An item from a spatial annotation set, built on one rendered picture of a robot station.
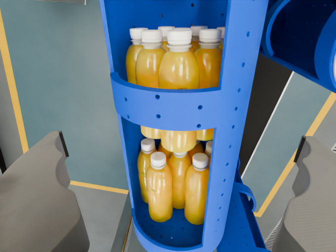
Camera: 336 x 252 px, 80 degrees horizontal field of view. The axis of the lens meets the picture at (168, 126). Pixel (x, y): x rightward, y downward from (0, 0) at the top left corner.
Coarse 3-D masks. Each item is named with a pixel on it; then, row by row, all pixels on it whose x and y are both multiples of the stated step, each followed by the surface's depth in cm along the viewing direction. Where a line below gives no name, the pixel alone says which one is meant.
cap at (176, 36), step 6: (168, 30) 31; (174, 30) 32; (180, 30) 32; (186, 30) 31; (168, 36) 31; (174, 36) 31; (180, 36) 30; (186, 36) 31; (168, 42) 32; (174, 42) 31; (180, 42) 31; (186, 42) 31
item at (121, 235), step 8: (128, 192) 142; (128, 200) 136; (128, 208) 131; (128, 216) 126; (120, 224) 121; (128, 224) 122; (120, 232) 116; (128, 232) 122; (120, 240) 112; (112, 248) 109; (120, 248) 109
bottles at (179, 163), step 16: (192, 32) 45; (128, 48) 43; (192, 48) 41; (128, 64) 43; (128, 80) 46; (144, 144) 55; (160, 144) 61; (208, 144) 54; (144, 160) 56; (176, 160) 54; (208, 160) 54; (144, 176) 58; (176, 176) 55; (144, 192) 61; (176, 192) 58; (176, 208) 62
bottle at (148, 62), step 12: (144, 48) 37; (156, 48) 37; (144, 60) 37; (156, 60) 36; (144, 72) 37; (156, 72) 37; (144, 84) 38; (156, 84) 38; (144, 132) 44; (156, 132) 43
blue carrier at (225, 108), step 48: (144, 0) 45; (192, 0) 47; (240, 0) 25; (240, 48) 29; (144, 96) 31; (192, 96) 30; (240, 96) 33; (240, 144) 44; (144, 240) 53; (192, 240) 57
